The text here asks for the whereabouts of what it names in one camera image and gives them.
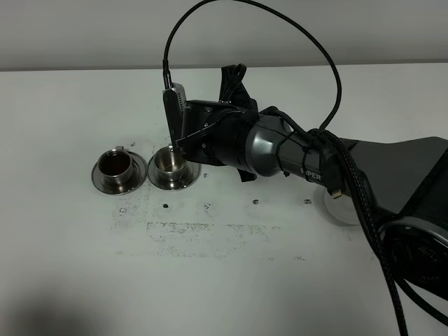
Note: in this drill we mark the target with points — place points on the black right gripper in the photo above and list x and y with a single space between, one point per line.
215 133

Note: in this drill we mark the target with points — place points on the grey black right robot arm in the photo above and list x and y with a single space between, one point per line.
399 190

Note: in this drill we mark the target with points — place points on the steel saucer near teapot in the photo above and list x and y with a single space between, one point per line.
192 174

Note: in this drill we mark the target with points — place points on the steel teacup near teapot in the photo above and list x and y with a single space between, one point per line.
167 165

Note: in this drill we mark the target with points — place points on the steel saucer far side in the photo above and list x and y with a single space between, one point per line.
137 179

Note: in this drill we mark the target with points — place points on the steel teacup far side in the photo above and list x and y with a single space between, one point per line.
115 166

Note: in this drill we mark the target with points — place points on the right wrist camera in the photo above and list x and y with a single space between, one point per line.
174 100

